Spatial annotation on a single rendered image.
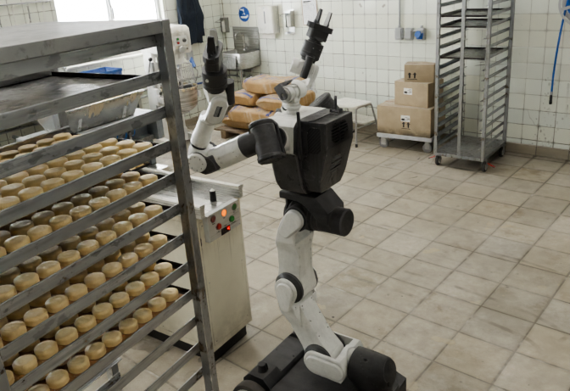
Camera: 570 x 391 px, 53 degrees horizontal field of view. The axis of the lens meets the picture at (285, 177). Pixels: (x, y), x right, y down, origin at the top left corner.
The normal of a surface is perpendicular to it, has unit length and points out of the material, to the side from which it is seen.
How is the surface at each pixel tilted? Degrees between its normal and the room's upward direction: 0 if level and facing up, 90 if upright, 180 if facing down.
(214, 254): 90
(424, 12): 90
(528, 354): 0
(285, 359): 0
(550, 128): 90
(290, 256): 90
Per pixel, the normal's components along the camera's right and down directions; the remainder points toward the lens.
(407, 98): -0.70, 0.34
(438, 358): -0.07, -0.94
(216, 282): 0.83, 0.14
